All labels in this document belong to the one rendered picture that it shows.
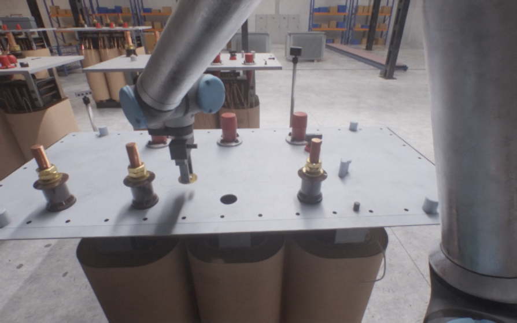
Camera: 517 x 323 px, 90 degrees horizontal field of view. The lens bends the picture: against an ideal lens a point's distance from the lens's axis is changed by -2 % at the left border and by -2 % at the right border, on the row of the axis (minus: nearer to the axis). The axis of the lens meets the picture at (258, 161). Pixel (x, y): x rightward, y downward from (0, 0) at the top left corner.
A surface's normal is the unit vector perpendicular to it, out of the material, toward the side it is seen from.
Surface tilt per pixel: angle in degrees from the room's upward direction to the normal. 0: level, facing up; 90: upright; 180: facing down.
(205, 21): 117
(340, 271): 90
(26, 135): 90
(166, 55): 98
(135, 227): 11
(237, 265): 90
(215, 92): 90
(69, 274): 0
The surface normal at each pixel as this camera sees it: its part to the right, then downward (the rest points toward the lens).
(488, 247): -0.55, 0.36
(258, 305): 0.29, 0.46
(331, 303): 0.05, 0.48
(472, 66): -0.71, 0.37
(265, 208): 0.00, -0.88
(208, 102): 0.81, 0.29
